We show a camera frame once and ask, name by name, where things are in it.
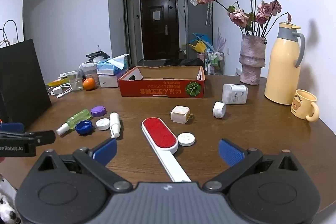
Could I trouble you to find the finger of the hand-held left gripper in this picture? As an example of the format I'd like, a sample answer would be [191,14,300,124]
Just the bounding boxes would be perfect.
[28,130,56,146]
[0,122,25,133]

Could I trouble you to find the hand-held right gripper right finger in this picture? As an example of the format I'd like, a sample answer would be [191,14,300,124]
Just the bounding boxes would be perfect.
[203,138,300,193]

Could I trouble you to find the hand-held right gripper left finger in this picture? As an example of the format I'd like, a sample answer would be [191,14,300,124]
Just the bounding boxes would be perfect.
[34,138,133,193]

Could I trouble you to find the white bottle cap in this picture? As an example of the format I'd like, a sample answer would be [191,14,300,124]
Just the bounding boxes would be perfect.
[96,118,110,131]

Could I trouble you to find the small white spray bottle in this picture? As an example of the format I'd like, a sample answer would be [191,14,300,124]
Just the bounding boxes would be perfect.
[109,112,121,138]

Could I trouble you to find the blue ridged cap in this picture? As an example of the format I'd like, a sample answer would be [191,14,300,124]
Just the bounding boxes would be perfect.
[75,120,93,136]

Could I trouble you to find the green spray bottle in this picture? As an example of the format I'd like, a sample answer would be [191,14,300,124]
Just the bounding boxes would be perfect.
[56,109,92,136]

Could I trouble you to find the purple ridged cap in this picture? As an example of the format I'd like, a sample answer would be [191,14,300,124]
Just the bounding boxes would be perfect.
[91,105,108,117]

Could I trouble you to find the white tape roll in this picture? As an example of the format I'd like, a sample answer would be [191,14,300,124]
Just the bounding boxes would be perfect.
[212,101,227,119]

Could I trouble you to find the white round disc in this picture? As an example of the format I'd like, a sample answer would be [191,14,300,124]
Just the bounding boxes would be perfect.
[177,132,195,146]

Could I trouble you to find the cream charger plug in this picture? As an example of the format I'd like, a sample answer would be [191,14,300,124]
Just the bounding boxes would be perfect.
[169,105,195,124]

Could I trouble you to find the red cardboard box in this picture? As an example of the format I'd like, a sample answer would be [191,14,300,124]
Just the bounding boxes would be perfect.
[118,65,206,98]

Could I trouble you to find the black paper bag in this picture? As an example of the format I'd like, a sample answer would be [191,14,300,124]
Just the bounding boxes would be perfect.
[0,20,52,130]

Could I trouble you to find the spotted white cloth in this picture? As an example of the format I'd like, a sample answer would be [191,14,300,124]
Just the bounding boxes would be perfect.
[0,174,22,224]

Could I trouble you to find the yellow packet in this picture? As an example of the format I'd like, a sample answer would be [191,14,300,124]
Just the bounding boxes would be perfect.
[47,78,69,86]

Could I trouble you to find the white plastic jar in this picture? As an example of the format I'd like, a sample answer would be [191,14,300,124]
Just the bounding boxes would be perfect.
[222,84,248,104]

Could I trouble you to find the clear glass cup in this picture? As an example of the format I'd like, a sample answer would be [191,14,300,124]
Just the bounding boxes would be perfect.
[67,70,84,91]

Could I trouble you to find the white and purple tissue pack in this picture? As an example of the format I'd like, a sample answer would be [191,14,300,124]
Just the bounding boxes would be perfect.
[98,70,126,88]

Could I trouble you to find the clear food container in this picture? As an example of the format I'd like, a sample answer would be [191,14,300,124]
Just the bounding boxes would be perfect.
[80,61,100,83]

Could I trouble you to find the yellow bear mug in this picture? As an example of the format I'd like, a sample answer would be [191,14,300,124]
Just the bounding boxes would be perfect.
[290,89,320,123]

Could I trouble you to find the blue tissue pack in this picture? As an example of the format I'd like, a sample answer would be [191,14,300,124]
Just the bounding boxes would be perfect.
[97,54,130,76]

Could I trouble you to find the trolley with bottles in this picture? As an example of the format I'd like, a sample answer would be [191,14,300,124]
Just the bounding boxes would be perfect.
[204,49,225,75]

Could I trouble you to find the pink textured vase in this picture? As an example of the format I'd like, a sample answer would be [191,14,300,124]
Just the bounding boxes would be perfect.
[239,34,267,85]

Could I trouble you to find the black plastic holder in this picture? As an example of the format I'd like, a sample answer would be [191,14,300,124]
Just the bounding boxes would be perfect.
[86,51,109,63]

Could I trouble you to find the yellow thermos jug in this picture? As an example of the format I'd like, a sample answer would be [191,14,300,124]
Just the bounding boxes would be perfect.
[264,22,305,105]

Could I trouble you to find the purple dried flowers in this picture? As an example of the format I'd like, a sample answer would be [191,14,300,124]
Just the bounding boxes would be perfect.
[215,28,226,51]

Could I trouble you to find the dark brown door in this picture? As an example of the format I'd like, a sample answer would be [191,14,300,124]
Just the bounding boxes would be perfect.
[140,0,179,61]

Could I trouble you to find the grey fridge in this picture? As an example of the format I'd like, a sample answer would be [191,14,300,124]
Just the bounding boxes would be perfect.
[184,0,213,50]

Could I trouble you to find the dried pink roses bouquet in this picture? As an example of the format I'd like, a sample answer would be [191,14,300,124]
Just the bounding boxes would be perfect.
[194,0,297,37]

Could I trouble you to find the folded white umbrella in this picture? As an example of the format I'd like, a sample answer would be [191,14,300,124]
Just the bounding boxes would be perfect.
[206,2,213,26]

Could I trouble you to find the white charger with cable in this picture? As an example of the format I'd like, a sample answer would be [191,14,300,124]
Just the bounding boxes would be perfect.
[47,84,72,98]

